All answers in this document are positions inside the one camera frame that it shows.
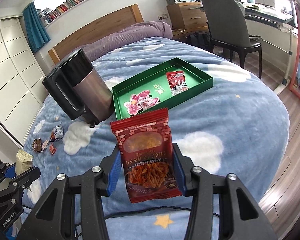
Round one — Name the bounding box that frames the olive green snack packet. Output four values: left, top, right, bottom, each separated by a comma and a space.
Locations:
15, 149, 33, 175

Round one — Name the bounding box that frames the brown nutritious snack bag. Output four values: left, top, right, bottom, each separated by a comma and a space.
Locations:
32, 138, 43, 153

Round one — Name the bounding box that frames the dark red noodle snack packet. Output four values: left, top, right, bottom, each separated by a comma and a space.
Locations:
110, 108, 181, 203

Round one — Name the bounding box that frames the pink striped candy packet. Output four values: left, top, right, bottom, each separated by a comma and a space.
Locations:
42, 140, 50, 152

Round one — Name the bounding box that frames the small red orange candy bar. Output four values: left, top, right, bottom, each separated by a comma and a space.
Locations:
49, 144, 56, 155

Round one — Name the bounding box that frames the blue white chip snack bag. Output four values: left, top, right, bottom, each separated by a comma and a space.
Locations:
50, 124, 64, 142

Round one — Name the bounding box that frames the pink cartoon shaped packet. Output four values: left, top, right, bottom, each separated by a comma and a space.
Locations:
123, 90, 160, 116

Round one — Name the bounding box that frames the large red white snack pouch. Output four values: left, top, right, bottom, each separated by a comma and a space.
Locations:
166, 70, 189, 96

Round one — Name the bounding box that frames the blue cloud blanket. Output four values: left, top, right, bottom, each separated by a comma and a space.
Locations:
21, 37, 289, 239

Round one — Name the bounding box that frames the white wardrobe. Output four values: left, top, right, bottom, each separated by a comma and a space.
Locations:
0, 17, 47, 147

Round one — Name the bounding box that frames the brown black electric kettle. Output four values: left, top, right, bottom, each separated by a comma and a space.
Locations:
43, 48, 114, 127

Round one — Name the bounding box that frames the green tray box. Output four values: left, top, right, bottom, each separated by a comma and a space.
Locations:
112, 57, 213, 120

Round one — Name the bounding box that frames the purple duvet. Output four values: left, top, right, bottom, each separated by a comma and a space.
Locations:
76, 21, 173, 62

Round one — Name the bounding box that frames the black backpack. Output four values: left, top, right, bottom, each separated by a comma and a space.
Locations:
186, 31, 213, 53

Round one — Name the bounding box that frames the teal curtain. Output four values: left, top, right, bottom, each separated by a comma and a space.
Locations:
23, 2, 51, 53

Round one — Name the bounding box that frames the grey office chair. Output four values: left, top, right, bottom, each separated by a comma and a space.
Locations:
202, 0, 262, 78

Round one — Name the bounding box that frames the wooden headboard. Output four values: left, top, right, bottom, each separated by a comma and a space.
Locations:
48, 4, 143, 64

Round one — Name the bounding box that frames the wooden drawer cabinet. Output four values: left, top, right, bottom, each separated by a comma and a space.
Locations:
167, 2, 208, 32

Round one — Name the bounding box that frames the white desk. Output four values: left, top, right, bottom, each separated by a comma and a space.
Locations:
243, 3, 298, 94

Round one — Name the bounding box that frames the wall power socket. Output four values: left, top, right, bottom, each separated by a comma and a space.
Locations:
158, 14, 169, 21

